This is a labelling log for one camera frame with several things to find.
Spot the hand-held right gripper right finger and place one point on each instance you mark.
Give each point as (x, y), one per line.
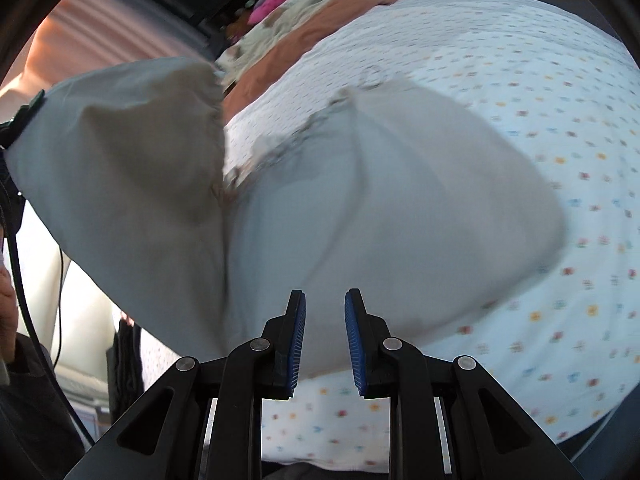
(352, 340)

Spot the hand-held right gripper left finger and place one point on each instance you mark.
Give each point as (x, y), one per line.
(299, 340)

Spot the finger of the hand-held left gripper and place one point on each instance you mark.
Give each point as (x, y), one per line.
(29, 110)

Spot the large beige shirt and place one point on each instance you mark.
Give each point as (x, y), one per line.
(375, 210)

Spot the person's left hand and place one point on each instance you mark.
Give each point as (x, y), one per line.
(6, 310)

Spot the pink curtain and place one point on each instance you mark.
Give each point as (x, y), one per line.
(100, 20)

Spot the cream padded headboard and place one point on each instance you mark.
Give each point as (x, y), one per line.
(80, 320)

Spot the black cloth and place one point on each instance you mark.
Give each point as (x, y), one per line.
(127, 360)

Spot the white dotted blanket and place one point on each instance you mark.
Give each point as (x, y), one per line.
(525, 135)

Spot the pink cloth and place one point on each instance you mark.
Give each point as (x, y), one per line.
(277, 0)

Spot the brown quilt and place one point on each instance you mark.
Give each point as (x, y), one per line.
(300, 45)

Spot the beige bear print blanket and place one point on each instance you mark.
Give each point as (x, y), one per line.
(295, 7)

